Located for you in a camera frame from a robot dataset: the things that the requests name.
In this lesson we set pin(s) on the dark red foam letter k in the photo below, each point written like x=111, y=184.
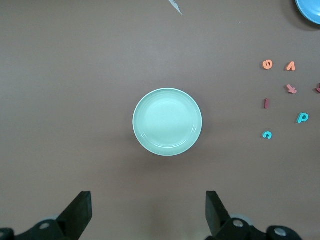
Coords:
x=318, y=89

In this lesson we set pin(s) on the white paper scrap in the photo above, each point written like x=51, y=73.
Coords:
x=176, y=6

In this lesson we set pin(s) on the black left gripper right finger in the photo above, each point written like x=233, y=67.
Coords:
x=217, y=220

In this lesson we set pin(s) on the orange foam letter e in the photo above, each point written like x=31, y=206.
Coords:
x=265, y=65

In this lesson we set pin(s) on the blue plate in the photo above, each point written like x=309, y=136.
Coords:
x=311, y=10

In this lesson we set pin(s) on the dark red foam letter l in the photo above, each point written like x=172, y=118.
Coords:
x=266, y=103

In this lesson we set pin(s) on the teal foam letter d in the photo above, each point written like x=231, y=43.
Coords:
x=300, y=119

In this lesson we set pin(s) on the pink foam letter t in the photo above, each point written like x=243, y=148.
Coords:
x=291, y=89

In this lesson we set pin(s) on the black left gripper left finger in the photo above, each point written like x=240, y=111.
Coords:
x=75, y=220

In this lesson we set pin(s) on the mint green plate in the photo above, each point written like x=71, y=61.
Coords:
x=167, y=122

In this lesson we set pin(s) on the teal foam letter c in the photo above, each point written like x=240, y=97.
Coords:
x=265, y=134

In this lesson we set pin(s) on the orange foam letter v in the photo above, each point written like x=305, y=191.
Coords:
x=288, y=68

